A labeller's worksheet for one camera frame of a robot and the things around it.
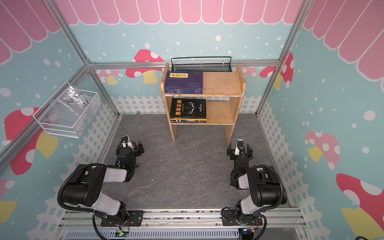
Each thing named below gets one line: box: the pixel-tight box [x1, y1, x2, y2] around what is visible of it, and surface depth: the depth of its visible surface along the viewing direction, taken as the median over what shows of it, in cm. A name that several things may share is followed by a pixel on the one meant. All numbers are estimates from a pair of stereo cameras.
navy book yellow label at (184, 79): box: [164, 71, 203, 88], surface depth 74 cm
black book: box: [169, 98, 207, 119], surface depth 87 cm
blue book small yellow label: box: [165, 90, 203, 95], surface depth 71 cm
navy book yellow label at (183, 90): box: [164, 88, 203, 93], surface depth 70 cm
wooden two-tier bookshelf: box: [160, 63, 247, 144], surface depth 79 cm
